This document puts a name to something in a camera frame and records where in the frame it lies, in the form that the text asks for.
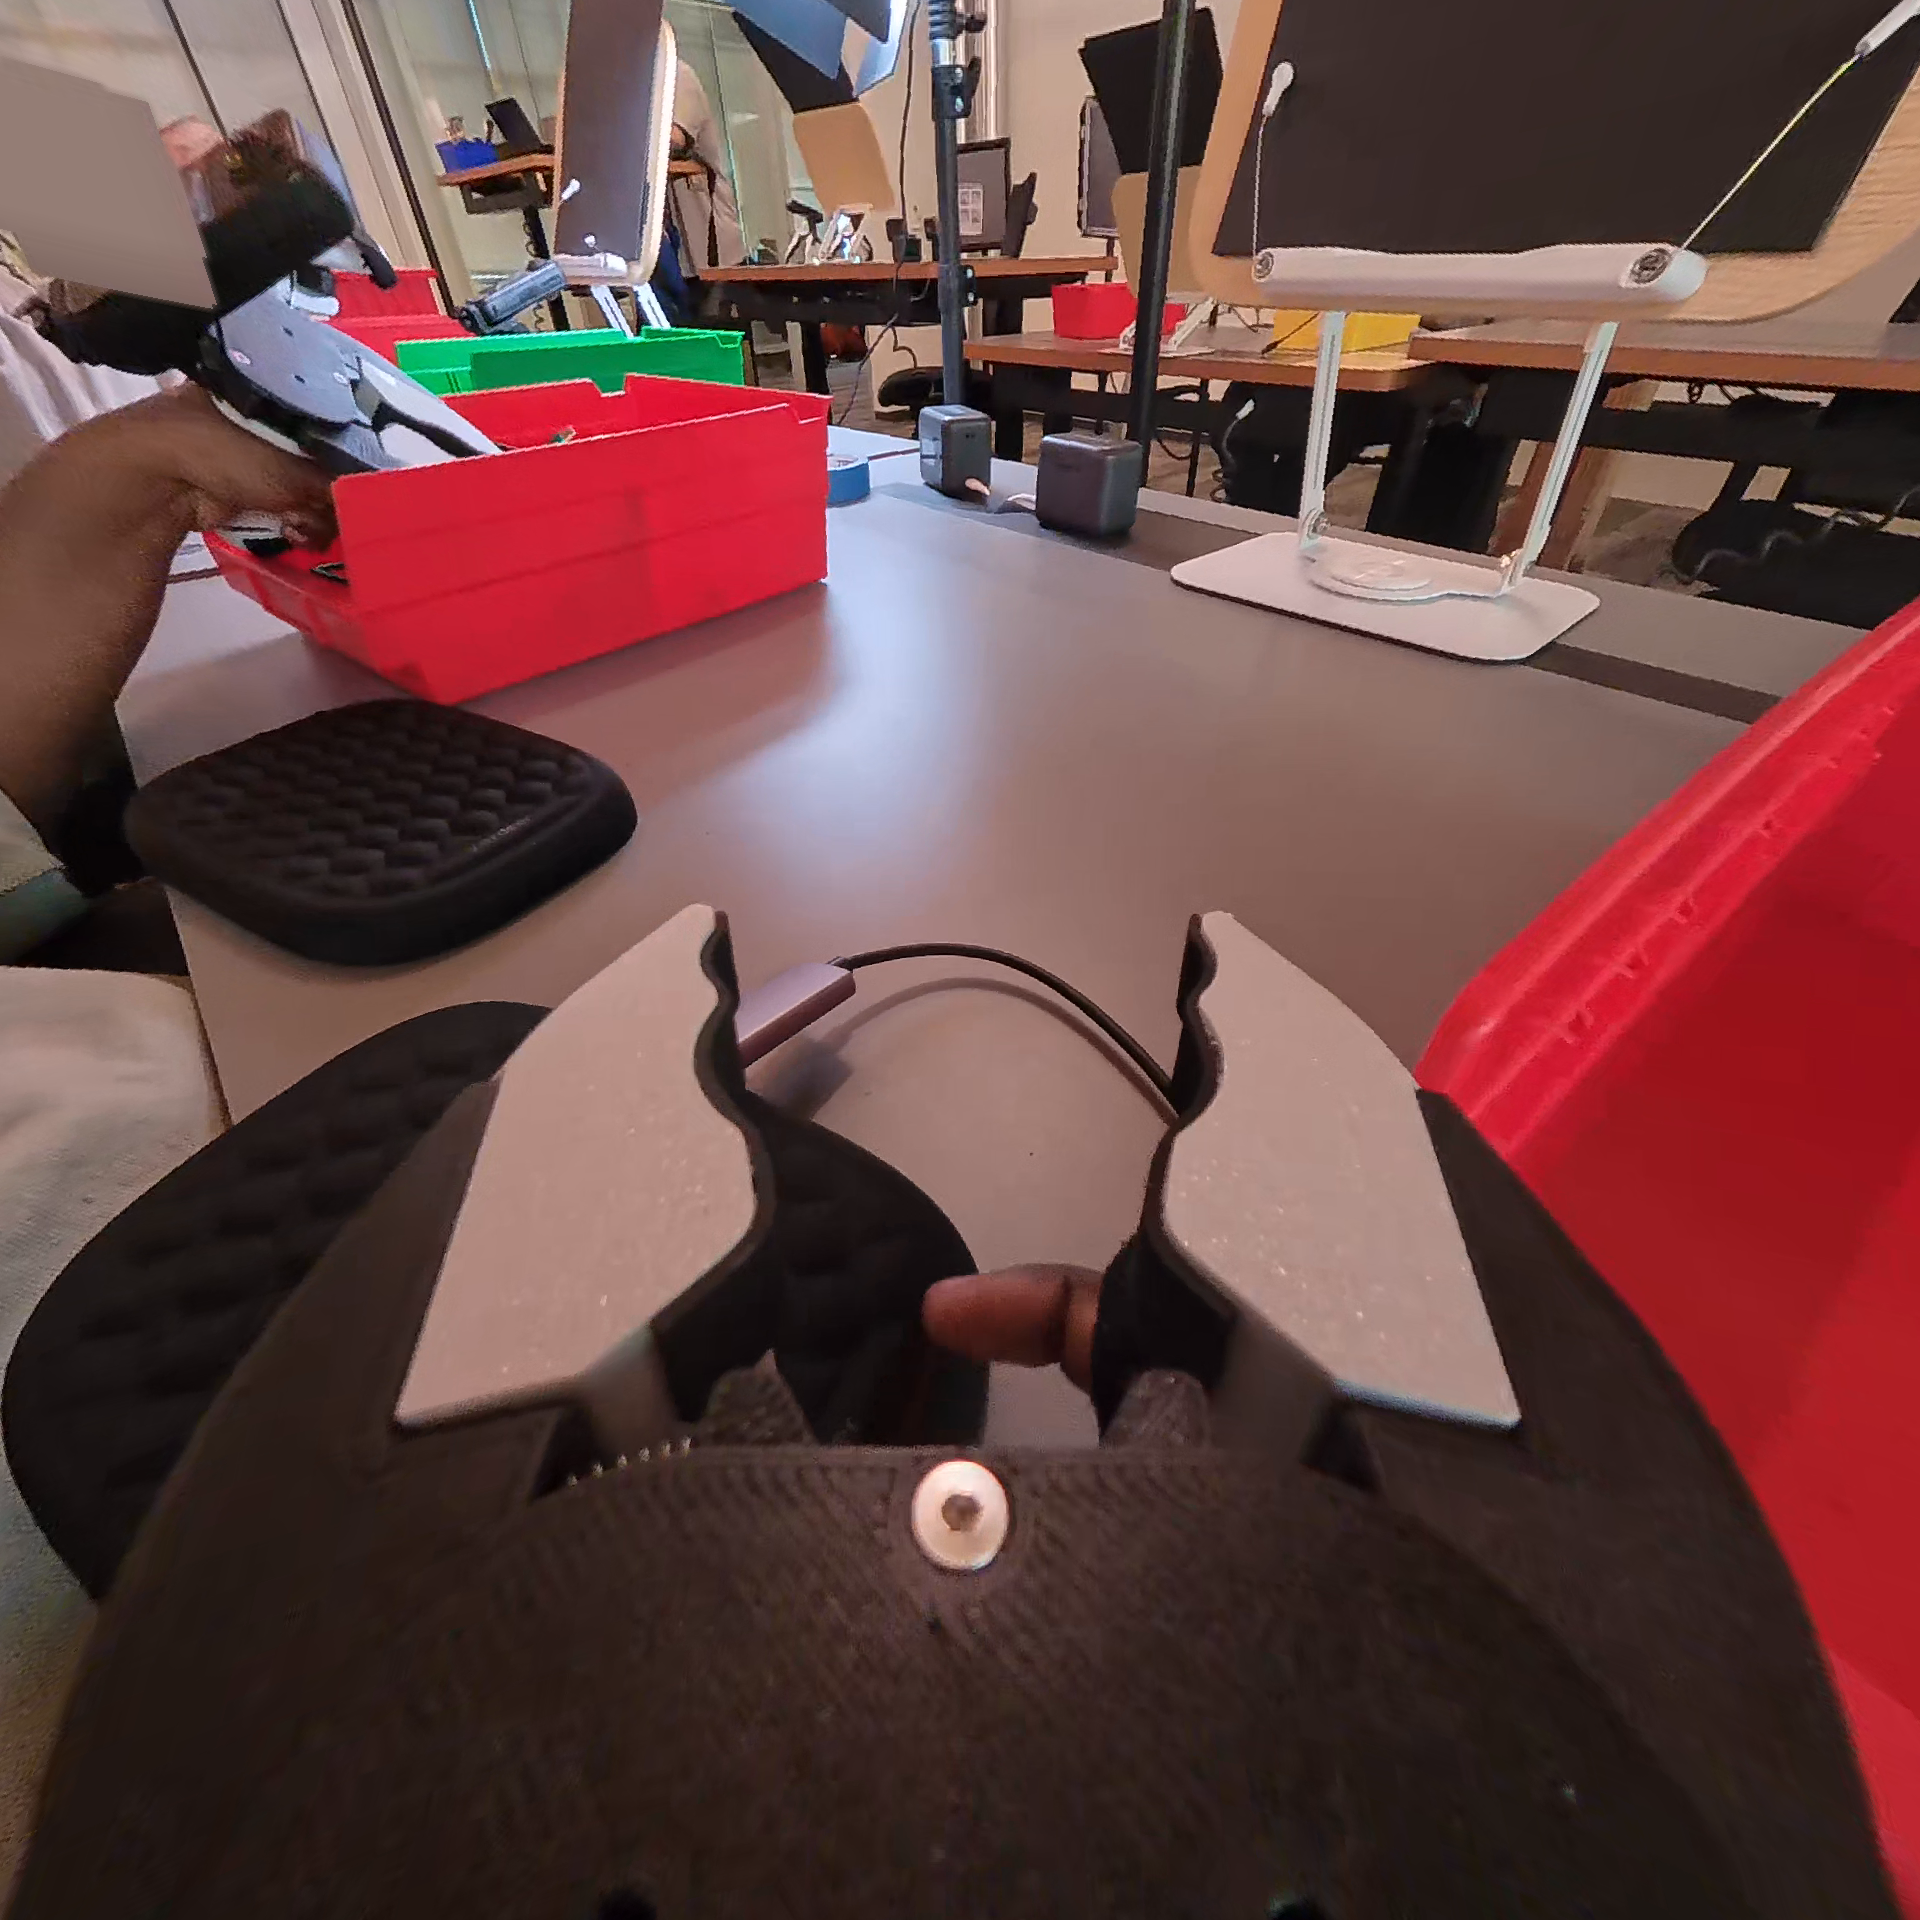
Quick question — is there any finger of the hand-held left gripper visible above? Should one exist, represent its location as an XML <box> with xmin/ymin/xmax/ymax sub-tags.
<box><xmin>322</xmin><ymin>372</ymin><xmax>505</xmax><ymax>470</ymax></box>
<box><xmin>216</xmin><ymin>285</ymin><xmax>380</xmax><ymax>454</ymax></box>

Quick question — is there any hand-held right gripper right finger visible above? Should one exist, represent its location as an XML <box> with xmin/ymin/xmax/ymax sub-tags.
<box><xmin>1090</xmin><ymin>910</ymin><xmax>1522</xmax><ymax>1438</ymax></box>

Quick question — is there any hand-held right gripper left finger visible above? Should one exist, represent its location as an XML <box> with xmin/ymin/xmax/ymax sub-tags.
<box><xmin>394</xmin><ymin>903</ymin><xmax>770</xmax><ymax>1469</ymax></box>

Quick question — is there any red plastic bin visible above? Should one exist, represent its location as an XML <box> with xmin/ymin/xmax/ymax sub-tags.
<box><xmin>1416</xmin><ymin>599</ymin><xmax>1920</xmax><ymax>1920</ymax></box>
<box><xmin>201</xmin><ymin>372</ymin><xmax>832</xmax><ymax>707</ymax></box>
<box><xmin>322</xmin><ymin>267</ymin><xmax>452</xmax><ymax>360</ymax></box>

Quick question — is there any black cable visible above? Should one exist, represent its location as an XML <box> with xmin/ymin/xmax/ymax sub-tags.
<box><xmin>731</xmin><ymin>942</ymin><xmax>1185</xmax><ymax>1127</ymax></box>

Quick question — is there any person's left forearm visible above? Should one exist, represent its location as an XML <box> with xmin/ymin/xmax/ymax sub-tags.
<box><xmin>0</xmin><ymin>463</ymin><xmax>154</xmax><ymax>903</ymax></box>

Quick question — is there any person's left hand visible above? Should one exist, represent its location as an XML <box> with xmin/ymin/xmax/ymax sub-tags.
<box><xmin>31</xmin><ymin>384</ymin><xmax>340</xmax><ymax>600</ymax></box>

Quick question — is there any person's right hand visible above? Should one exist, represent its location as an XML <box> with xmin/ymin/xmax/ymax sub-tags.
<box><xmin>921</xmin><ymin>1263</ymin><xmax>1107</xmax><ymax>1373</ymax></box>

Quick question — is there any green plastic bin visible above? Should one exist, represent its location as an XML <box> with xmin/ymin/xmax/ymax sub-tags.
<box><xmin>394</xmin><ymin>327</ymin><xmax>747</xmax><ymax>400</ymax></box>

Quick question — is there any black panel on stand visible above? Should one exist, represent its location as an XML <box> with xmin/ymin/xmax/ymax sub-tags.
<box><xmin>551</xmin><ymin>0</ymin><xmax>681</xmax><ymax>288</ymax></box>

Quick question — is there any black quilted seat cushion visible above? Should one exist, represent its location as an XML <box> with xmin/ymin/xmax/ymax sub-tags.
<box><xmin>0</xmin><ymin>1001</ymin><xmax>992</xmax><ymax>1600</ymax></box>

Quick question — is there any black padded wrist rest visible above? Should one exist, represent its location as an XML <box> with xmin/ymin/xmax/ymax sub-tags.
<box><xmin>124</xmin><ymin>696</ymin><xmax>641</xmax><ymax>969</ymax></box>

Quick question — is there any wooden-edged desk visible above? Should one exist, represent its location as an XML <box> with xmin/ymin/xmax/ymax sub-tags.
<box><xmin>1410</xmin><ymin>316</ymin><xmax>1920</xmax><ymax>633</ymax></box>
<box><xmin>698</xmin><ymin>252</ymin><xmax>1120</xmax><ymax>453</ymax></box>
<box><xmin>960</xmin><ymin>329</ymin><xmax>1442</xmax><ymax>504</ymax></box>

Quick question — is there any studio light panel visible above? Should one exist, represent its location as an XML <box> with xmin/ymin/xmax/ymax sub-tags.
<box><xmin>730</xmin><ymin>0</ymin><xmax>921</xmax><ymax>113</ymax></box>

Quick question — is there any black light stand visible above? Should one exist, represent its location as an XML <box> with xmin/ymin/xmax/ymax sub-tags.
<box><xmin>920</xmin><ymin>0</ymin><xmax>981</xmax><ymax>414</ymax></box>

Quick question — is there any small monitor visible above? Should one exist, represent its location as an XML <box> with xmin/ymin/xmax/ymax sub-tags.
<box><xmin>952</xmin><ymin>136</ymin><xmax>1039</xmax><ymax>255</ymax></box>

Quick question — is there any small red bin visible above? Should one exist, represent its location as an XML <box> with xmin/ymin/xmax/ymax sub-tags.
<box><xmin>1050</xmin><ymin>281</ymin><xmax>1187</xmax><ymax>337</ymax></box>

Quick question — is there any black metal pole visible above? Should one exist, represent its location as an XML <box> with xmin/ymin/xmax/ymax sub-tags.
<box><xmin>1125</xmin><ymin>0</ymin><xmax>1202</xmax><ymax>453</ymax></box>

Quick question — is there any black panel with wooden frame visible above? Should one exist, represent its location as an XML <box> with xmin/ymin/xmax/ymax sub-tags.
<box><xmin>1185</xmin><ymin>0</ymin><xmax>1920</xmax><ymax>325</ymax></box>

